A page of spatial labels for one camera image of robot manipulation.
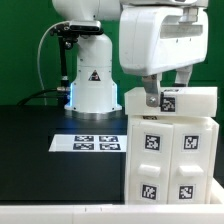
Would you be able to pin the white cabinet body box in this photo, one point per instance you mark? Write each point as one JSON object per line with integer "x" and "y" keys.
{"x": 190, "y": 121}

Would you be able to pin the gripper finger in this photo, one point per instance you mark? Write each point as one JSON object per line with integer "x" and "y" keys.
{"x": 183, "y": 75}
{"x": 151, "y": 86}

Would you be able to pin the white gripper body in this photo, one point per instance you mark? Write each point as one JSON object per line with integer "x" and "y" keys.
{"x": 154, "y": 40}

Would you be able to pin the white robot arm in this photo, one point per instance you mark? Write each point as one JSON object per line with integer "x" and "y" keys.
{"x": 93, "y": 92}

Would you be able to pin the white marker sheet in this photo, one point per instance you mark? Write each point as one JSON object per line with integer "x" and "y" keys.
{"x": 88, "y": 143}

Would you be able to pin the white cabinet door panel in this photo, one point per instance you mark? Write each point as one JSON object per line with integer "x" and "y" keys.
{"x": 148, "y": 162}

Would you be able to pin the white cabinet top block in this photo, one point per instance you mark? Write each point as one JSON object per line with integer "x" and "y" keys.
{"x": 177, "y": 101}

